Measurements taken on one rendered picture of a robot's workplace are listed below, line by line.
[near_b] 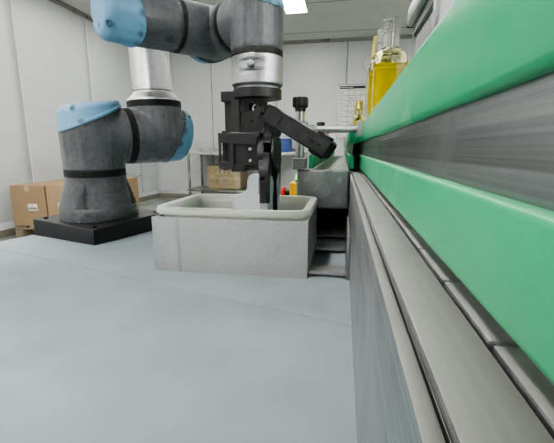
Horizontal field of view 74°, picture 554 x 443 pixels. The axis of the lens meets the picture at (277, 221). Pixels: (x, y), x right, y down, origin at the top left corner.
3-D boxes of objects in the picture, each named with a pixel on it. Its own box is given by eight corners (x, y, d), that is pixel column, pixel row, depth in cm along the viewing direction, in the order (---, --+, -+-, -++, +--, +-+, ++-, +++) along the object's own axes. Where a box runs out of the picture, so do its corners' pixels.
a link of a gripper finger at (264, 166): (262, 203, 56) (264, 146, 55) (273, 203, 56) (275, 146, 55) (255, 202, 51) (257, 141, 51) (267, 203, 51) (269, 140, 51)
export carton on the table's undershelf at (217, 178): (206, 188, 635) (205, 165, 628) (216, 186, 677) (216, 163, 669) (240, 189, 619) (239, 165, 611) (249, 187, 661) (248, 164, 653)
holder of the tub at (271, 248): (348, 281, 48) (351, 223, 47) (155, 269, 53) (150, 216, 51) (347, 247, 65) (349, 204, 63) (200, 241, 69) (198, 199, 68)
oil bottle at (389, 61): (401, 172, 65) (410, 43, 61) (368, 171, 66) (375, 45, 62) (397, 170, 71) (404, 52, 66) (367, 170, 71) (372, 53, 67)
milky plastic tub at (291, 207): (309, 276, 49) (309, 212, 47) (152, 266, 52) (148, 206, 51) (317, 243, 65) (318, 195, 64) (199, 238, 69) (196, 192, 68)
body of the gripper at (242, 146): (234, 170, 61) (232, 95, 58) (285, 171, 59) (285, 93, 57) (218, 174, 53) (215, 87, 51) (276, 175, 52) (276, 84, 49)
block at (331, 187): (348, 210, 65) (350, 170, 63) (295, 208, 66) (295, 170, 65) (348, 206, 68) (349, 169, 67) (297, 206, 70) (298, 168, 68)
